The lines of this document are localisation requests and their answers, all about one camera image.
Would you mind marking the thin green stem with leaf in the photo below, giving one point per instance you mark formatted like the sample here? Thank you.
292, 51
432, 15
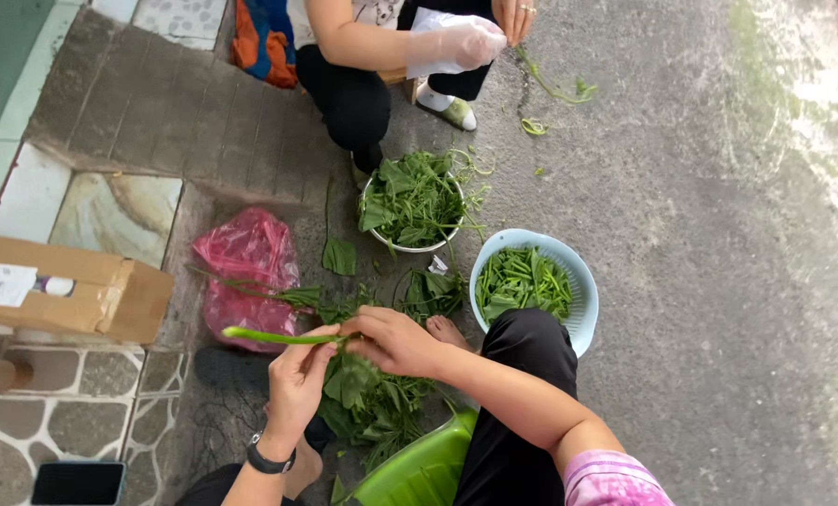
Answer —
549, 88

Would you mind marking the pink plastic bag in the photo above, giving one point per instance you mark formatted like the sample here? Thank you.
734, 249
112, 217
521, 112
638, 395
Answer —
246, 253

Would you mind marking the long green vegetable stem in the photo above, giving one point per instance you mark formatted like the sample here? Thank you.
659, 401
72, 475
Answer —
271, 338

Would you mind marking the green plastic stool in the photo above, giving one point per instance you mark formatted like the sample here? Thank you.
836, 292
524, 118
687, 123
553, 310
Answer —
419, 471

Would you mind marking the person's right hand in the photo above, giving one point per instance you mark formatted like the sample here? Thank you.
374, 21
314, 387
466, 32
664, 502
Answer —
405, 344

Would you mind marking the low wooden stool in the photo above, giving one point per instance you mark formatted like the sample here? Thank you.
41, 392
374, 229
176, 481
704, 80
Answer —
403, 81

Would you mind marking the brown cardboard box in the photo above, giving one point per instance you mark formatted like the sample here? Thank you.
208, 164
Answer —
88, 302

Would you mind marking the orange and blue bag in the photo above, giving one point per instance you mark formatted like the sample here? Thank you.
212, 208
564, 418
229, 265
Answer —
264, 42

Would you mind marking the white paper label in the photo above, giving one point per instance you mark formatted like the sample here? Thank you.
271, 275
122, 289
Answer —
5, 285

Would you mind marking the black wrist watch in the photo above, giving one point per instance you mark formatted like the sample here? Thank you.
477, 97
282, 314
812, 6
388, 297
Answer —
268, 462

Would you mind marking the person's left hand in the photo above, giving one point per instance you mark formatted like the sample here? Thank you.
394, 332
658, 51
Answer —
296, 393

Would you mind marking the person's black trousers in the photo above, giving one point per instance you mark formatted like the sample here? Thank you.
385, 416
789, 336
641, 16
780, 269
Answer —
517, 365

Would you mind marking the curled green stem scrap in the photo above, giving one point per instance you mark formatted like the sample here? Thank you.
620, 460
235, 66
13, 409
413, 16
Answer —
533, 127

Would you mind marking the heap of cut green stems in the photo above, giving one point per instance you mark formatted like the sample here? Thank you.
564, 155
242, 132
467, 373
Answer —
521, 281

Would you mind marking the light blue plastic colander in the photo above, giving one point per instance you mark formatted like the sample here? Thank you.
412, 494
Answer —
584, 302

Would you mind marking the person's left foot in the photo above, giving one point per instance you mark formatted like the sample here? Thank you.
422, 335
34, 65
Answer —
305, 467

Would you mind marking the pile of leafy greens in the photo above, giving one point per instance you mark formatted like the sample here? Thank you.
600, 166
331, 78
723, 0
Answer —
373, 400

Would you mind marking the person's right foot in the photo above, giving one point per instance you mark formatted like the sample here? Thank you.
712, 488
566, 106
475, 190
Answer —
447, 330

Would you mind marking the metal bowl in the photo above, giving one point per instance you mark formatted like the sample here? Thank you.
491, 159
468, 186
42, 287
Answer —
419, 247

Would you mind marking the dark screen device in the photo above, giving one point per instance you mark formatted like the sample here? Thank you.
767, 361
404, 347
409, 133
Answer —
78, 483

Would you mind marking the small white scrap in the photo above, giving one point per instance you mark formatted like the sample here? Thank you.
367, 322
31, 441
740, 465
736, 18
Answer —
438, 265

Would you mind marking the person's foot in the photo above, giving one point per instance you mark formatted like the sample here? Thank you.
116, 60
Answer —
447, 330
305, 467

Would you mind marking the person's pink sleeve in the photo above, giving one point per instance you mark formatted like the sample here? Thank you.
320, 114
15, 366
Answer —
612, 481

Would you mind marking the heap of picked green leaves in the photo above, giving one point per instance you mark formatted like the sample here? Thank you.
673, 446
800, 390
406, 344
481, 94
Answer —
412, 197

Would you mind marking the single green leaf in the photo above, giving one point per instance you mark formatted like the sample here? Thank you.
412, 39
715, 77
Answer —
339, 257

